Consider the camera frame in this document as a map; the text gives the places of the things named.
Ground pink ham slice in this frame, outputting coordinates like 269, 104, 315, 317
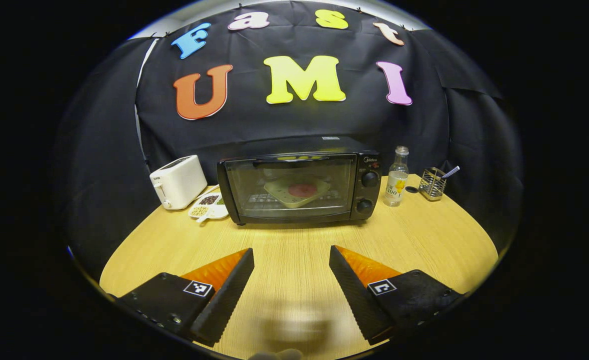
287, 183, 318, 198

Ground metal wire mesh holder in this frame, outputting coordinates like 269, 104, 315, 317
418, 167, 447, 202

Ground white toaster cord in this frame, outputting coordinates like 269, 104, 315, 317
193, 184, 220, 200

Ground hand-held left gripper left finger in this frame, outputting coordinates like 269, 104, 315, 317
117, 248, 255, 347

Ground metal oven rack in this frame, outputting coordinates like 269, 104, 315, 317
247, 192, 350, 212

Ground white toaster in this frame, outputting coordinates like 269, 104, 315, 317
149, 154, 208, 211

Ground white divided snack dish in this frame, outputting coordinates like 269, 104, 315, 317
188, 192, 229, 223

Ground black electric oven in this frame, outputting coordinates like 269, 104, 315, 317
217, 136, 383, 227

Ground clear glass bottle yellow label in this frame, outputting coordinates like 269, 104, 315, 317
383, 145, 410, 208

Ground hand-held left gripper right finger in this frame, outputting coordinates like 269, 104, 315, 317
328, 245, 468, 346

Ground white square plate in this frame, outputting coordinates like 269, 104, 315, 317
263, 178, 331, 209

